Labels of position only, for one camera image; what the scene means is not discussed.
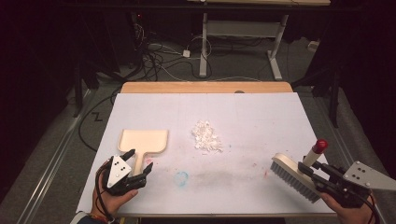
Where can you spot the person's right hand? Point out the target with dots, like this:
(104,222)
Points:
(348,213)

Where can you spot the pile of white paper scraps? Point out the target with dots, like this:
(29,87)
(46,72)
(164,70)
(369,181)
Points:
(206,138)

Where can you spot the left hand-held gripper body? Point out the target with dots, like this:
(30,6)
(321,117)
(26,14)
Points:
(117,169)

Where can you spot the white sleeve with coloured wristband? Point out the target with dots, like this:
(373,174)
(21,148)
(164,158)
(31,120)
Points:
(85,218)

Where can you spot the metal floor rail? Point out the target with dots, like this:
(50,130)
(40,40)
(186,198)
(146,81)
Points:
(53,161)

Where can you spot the small white floor box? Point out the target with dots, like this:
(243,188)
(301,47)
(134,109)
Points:
(313,45)

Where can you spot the person's left hand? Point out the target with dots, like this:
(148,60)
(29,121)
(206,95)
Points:
(109,199)

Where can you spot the white table sheet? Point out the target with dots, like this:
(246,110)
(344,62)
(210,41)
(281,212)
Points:
(218,109)

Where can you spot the cream plastic dustpan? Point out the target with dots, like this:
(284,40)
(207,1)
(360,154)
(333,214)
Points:
(144,141)

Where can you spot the white power adapter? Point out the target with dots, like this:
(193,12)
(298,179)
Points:
(186,53)

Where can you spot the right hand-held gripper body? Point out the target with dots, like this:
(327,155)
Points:
(351,183)

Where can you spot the black stand leg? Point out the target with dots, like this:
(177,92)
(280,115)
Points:
(77,93)

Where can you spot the white metal desk frame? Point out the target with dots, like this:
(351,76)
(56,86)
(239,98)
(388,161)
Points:
(204,46)

